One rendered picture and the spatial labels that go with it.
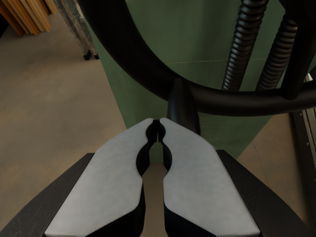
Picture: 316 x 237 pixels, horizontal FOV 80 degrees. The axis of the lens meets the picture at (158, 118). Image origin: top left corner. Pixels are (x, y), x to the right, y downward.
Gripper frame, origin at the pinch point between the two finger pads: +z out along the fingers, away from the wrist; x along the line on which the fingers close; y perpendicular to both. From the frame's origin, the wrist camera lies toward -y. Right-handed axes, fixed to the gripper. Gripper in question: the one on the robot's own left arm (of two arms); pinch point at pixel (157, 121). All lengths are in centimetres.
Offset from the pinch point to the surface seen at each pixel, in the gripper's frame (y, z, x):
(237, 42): -3.3, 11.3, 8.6
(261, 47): -0.4, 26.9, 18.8
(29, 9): -16, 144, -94
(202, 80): 6.7, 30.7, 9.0
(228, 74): 0.7, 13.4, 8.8
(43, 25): -6, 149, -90
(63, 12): -11, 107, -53
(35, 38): 3, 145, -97
